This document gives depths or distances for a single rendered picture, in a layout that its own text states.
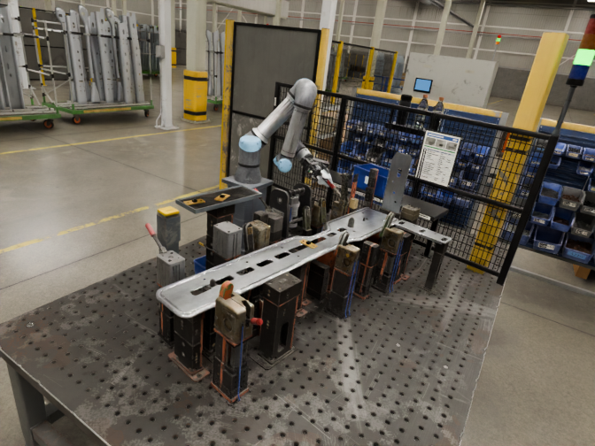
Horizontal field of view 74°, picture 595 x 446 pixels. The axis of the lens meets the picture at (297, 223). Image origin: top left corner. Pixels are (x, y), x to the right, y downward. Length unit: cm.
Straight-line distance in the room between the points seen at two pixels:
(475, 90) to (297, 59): 492
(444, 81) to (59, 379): 806
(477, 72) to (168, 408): 793
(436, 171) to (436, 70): 630
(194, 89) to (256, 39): 503
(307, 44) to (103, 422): 363
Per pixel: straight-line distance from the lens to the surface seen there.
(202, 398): 147
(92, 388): 156
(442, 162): 249
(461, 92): 861
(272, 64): 448
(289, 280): 144
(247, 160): 214
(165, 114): 877
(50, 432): 212
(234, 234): 158
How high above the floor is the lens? 179
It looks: 23 degrees down
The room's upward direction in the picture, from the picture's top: 7 degrees clockwise
